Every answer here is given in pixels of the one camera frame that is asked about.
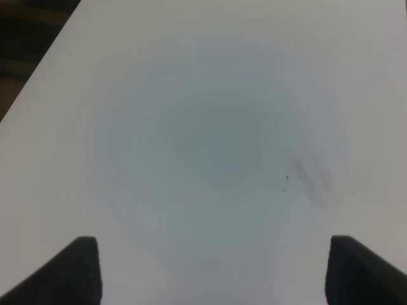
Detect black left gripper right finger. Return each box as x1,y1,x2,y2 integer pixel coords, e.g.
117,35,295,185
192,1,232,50
324,236,406,305

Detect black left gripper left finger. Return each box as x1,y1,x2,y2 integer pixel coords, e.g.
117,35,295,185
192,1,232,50
1,236,102,305

